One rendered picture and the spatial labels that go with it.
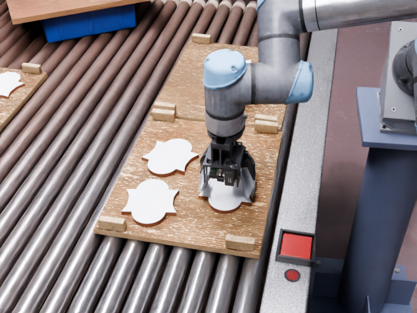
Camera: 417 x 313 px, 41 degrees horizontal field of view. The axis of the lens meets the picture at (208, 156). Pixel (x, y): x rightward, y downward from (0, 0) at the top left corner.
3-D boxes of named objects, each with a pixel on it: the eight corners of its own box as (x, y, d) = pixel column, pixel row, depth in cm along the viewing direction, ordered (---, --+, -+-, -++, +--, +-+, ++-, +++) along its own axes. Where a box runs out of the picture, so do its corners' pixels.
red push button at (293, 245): (312, 241, 114) (313, 236, 113) (309, 264, 109) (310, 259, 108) (283, 236, 115) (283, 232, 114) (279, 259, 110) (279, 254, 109)
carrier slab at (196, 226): (282, 135, 140) (282, 130, 139) (259, 259, 110) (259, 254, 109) (150, 120, 146) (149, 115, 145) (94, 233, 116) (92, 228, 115)
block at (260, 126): (278, 130, 139) (278, 121, 138) (277, 135, 138) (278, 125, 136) (254, 127, 140) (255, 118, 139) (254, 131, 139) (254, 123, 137)
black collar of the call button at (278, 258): (316, 239, 114) (317, 233, 113) (313, 267, 108) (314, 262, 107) (279, 233, 115) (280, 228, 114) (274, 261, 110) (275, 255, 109)
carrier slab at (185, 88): (298, 56, 171) (299, 51, 170) (280, 134, 141) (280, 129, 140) (190, 44, 178) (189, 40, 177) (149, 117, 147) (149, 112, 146)
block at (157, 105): (177, 111, 146) (176, 102, 145) (175, 115, 145) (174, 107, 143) (155, 108, 147) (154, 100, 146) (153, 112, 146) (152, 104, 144)
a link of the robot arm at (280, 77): (313, 36, 96) (250, 37, 96) (315, 99, 95) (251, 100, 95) (306, 49, 104) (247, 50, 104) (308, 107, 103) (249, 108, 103)
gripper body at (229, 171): (202, 185, 112) (200, 140, 103) (211, 156, 118) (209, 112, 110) (239, 190, 110) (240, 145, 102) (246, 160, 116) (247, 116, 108)
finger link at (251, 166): (240, 184, 118) (223, 154, 113) (241, 177, 119) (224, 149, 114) (260, 179, 116) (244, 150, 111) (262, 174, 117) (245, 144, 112)
